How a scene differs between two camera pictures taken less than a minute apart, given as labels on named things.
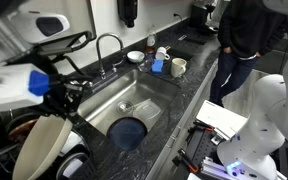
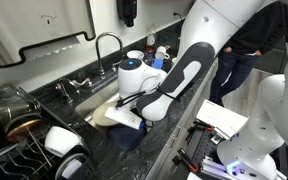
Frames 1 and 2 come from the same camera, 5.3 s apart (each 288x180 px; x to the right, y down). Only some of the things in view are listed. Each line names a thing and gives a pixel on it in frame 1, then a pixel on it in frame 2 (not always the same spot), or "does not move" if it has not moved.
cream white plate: (39, 143) -> (99, 117)
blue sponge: (157, 65) does not move
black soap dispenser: (128, 11) does not move
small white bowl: (135, 56) does not move
